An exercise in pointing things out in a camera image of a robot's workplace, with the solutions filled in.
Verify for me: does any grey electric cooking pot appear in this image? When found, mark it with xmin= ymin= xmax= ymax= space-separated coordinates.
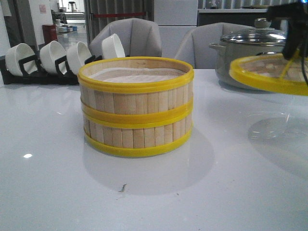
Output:
xmin=209 ymin=41 xmax=284 ymax=90

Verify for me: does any bamboo steamer lid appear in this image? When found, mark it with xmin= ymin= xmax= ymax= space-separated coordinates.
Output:
xmin=229 ymin=51 xmax=308 ymax=96

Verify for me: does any white bowl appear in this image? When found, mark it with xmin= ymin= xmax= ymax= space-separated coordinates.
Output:
xmin=66 ymin=41 xmax=92 ymax=75
xmin=40 ymin=40 xmax=66 ymax=74
xmin=5 ymin=43 xmax=35 ymax=76
xmin=102 ymin=34 xmax=126 ymax=59

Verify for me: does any left grey chair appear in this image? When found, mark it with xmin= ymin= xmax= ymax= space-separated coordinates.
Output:
xmin=88 ymin=18 xmax=162 ymax=57

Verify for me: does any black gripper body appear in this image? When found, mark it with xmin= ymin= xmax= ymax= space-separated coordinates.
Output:
xmin=266 ymin=1 xmax=308 ymax=60

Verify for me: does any bamboo steamer drawer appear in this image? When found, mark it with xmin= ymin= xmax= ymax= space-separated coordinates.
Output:
xmin=83 ymin=114 xmax=193 ymax=157
xmin=78 ymin=57 xmax=194 ymax=128

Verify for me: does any red bin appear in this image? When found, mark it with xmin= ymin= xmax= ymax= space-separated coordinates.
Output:
xmin=42 ymin=24 xmax=58 ymax=45

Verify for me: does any glass pot lid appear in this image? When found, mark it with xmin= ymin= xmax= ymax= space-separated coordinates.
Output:
xmin=220 ymin=18 xmax=286 ymax=46

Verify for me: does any grey chair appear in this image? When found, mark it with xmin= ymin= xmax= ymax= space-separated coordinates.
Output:
xmin=174 ymin=22 xmax=251 ymax=69
xmin=88 ymin=18 xmax=162 ymax=57

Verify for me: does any right grey chair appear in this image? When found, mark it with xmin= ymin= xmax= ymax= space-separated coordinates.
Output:
xmin=174 ymin=22 xmax=251 ymax=69

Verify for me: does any black dish rack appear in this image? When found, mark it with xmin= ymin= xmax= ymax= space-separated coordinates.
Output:
xmin=0 ymin=51 xmax=102 ymax=85

